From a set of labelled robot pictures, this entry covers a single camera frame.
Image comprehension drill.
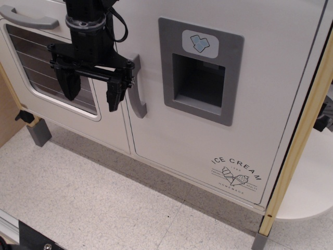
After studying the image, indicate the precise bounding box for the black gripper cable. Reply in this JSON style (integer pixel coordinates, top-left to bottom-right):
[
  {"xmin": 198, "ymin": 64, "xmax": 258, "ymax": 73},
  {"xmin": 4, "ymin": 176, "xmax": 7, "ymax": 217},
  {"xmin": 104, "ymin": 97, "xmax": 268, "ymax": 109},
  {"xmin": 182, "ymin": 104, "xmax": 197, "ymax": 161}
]
[{"xmin": 108, "ymin": 6, "xmax": 129, "ymax": 43}]

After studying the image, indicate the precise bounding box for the grey foot cap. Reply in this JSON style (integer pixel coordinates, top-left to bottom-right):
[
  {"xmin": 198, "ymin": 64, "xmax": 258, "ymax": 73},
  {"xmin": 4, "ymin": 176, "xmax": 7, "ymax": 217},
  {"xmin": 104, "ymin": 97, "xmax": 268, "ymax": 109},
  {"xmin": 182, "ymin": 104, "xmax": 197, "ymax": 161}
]
[
  {"xmin": 27, "ymin": 119, "xmax": 52, "ymax": 147},
  {"xmin": 251, "ymin": 232, "xmax": 268, "ymax": 250}
]

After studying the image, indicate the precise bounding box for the white round base plate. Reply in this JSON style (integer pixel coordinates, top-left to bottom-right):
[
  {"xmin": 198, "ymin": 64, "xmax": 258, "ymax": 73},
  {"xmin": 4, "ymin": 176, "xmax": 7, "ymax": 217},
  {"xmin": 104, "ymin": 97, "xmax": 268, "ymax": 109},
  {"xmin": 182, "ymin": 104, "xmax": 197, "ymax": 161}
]
[{"xmin": 276, "ymin": 128, "xmax": 332, "ymax": 221}]

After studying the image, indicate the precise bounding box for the aluminium rail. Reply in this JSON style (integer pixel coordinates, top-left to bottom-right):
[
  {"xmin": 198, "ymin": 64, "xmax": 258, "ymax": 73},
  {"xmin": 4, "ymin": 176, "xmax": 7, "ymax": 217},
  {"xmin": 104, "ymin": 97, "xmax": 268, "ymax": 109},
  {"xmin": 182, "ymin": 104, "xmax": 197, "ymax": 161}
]
[{"xmin": 1, "ymin": 210, "xmax": 19, "ymax": 244}]

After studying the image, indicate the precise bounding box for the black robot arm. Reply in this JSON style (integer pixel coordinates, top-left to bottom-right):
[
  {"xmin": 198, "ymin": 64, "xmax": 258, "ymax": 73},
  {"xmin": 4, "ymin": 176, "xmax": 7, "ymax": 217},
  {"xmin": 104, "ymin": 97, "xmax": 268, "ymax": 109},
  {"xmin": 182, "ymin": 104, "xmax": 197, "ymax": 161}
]
[{"xmin": 47, "ymin": 1, "xmax": 135, "ymax": 112}]

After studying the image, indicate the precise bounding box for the grey fridge door handle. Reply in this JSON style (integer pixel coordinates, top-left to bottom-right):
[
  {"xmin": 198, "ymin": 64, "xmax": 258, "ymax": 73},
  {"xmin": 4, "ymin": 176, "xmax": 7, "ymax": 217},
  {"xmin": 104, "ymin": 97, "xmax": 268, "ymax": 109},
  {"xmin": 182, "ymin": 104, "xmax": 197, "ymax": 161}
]
[{"xmin": 128, "ymin": 53, "xmax": 147, "ymax": 119}]

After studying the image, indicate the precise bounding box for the black left clamp knob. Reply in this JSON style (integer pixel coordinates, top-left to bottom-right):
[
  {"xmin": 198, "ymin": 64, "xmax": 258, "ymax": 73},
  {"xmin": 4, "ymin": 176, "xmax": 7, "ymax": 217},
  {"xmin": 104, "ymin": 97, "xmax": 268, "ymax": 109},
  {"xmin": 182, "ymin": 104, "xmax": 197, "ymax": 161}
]
[{"xmin": 15, "ymin": 110, "xmax": 34, "ymax": 124}]

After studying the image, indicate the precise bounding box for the grey ice dispenser panel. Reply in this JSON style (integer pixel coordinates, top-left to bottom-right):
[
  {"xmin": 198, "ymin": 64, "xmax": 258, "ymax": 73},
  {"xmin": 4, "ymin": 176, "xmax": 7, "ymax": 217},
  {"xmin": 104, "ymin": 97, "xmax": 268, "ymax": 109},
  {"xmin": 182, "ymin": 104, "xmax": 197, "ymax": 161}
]
[{"xmin": 158, "ymin": 17, "xmax": 245, "ymax": 127}]

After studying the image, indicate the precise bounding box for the grey right foot cap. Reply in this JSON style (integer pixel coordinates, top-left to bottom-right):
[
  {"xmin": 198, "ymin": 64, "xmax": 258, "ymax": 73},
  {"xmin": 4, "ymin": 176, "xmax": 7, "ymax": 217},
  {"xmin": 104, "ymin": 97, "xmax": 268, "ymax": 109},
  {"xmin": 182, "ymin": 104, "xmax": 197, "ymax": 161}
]
[{"xmin": 251, "ymin": 232, "xmax": 268, "ymax": 250}]

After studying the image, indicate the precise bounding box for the white toy fridge door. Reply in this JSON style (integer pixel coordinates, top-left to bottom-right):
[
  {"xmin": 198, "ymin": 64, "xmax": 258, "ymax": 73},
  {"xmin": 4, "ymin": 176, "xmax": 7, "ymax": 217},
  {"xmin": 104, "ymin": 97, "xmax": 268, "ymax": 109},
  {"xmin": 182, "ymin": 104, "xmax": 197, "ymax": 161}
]
[{"xmin": 117, "ymin": 1, "xmax": 332, "ymax": 210}]

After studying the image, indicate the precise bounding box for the black base plate with screw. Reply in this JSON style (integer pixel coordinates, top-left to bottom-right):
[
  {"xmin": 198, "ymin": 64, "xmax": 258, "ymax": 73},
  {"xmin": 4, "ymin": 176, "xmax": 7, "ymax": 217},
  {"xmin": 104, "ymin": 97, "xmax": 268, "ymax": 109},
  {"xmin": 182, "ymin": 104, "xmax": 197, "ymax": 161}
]
[{"xmin": 0, "ymin": 220, "xmax": 69, "ymax": 250}]

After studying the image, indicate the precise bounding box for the white toy kitchen cabinet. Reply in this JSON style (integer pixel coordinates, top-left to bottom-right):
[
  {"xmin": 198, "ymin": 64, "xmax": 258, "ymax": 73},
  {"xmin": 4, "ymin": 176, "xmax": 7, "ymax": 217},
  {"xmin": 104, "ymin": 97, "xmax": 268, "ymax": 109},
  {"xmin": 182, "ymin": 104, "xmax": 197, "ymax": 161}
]
[{"xmin": 1, "ymin": 1, "xmax": 332, "ymax": 214}]

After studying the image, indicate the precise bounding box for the black clamp knob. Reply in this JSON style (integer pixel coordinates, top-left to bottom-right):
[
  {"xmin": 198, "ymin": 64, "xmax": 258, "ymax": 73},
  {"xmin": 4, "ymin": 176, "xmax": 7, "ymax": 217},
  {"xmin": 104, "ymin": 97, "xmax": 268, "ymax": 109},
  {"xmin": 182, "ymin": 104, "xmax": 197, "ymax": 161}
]
[
  {"xmin": 15, "ymin": 110, "xmax": 34, "ymax": 124},
  {"xmin": 313, "ymin": 103, "xmax": 332, "ymax": 132}
]

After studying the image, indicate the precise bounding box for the grey left foot cap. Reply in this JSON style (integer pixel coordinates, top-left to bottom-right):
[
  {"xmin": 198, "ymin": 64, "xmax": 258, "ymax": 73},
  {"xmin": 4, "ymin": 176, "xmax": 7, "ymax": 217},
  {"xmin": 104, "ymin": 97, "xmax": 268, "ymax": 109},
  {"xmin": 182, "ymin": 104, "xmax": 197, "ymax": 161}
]
[{"xmin": 27, "ymin": 119, "xmax": 52, "ymax": 147}]

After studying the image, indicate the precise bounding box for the black right clamp knob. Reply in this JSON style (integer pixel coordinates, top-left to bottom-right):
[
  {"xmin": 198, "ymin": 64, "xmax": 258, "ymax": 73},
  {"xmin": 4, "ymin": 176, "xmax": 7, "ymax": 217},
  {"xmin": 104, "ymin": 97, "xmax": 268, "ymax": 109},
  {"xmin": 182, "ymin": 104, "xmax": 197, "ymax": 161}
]
[{"xmin": 313, "ymin": 103, "xmax": 332, "ymax": 132}]

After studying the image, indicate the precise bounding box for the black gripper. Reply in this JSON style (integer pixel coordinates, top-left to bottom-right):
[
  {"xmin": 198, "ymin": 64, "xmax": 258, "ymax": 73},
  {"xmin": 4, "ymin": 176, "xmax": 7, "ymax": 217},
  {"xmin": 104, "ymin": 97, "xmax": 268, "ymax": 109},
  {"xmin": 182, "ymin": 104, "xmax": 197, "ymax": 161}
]
[{"xmin": 47, "ymin": 21, "xmax": 135, "ymax": 112}]

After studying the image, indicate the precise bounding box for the light wooden right post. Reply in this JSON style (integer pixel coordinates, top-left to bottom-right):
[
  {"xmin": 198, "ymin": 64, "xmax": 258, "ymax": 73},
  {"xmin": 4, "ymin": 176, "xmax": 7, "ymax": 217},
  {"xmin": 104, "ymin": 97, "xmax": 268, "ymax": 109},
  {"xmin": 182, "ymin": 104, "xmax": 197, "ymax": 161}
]
[{"xmin": 258, "ymin": 31, "xmax": 332, "ymax": 236}]

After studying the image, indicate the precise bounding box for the white oven door with window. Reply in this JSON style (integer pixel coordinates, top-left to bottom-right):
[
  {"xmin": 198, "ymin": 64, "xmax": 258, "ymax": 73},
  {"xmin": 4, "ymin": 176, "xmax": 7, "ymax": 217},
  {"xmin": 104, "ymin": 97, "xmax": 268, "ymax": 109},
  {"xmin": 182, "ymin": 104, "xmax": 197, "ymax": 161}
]
[{"xmin": 1, "ymin": 18, "xmax": 130, "ymax": 153}]

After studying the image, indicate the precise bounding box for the grey oven door handle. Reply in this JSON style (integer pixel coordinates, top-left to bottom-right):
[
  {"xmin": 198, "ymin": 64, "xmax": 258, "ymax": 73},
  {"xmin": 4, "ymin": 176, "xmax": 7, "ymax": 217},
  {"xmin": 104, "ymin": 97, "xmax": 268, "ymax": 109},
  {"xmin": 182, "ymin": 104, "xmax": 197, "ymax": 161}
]
[{"xmin": 1, "ymin": 5, "xmax": 59, "ymax": 30}]

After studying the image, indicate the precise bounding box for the light wooden left panel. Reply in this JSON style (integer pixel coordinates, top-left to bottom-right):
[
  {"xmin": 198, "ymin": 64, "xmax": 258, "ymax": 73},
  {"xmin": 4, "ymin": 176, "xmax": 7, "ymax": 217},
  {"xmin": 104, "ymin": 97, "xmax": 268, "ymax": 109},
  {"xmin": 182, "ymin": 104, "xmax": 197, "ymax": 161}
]
[{"xmin": 1, "ymin": 65, "xmax": 39, "ymax": 147}]

